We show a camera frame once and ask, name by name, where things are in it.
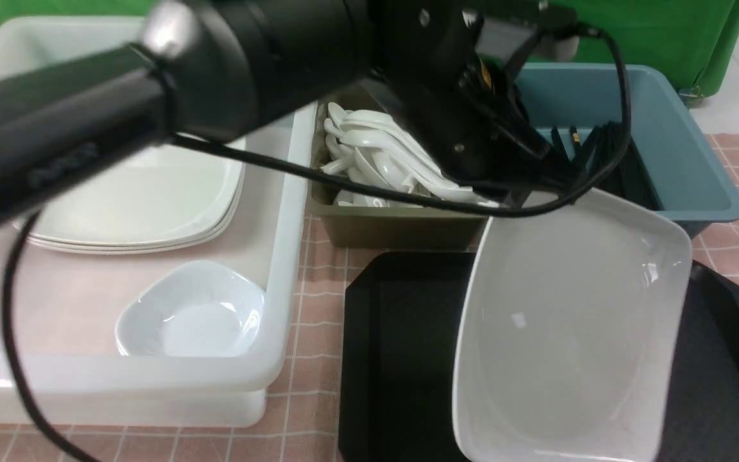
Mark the olive green spoon bin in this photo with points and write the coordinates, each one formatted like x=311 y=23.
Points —
x=381 y=228

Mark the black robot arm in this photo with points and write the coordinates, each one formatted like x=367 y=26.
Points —
x=218 y=70

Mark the black serving tray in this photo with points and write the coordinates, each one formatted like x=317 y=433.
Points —
x=402 y=315

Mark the middle white plate in stack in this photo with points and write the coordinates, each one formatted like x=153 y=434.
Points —
x=85 y=224

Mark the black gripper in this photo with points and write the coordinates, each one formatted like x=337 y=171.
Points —
x=465 y=112

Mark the large white rice plate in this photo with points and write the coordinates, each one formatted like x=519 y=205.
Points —
x=567 y=337

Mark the pile of white spoons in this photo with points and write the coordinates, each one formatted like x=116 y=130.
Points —
x=368 y=147

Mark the pink checked tablecloth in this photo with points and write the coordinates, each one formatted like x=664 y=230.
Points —
x=300 y=416

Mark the green backdrop cloth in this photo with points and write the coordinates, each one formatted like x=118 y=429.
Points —
x=690 y=42

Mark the top white plate in stack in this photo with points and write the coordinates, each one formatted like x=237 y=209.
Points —
x=166 y=169

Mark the small white bowl in tub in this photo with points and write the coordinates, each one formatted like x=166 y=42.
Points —
x=200 y=309

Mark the blue chopstick bin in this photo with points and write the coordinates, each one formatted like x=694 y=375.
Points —
x=693 y=187

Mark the large white plastic tub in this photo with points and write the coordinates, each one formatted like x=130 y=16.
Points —
x=66 y=304

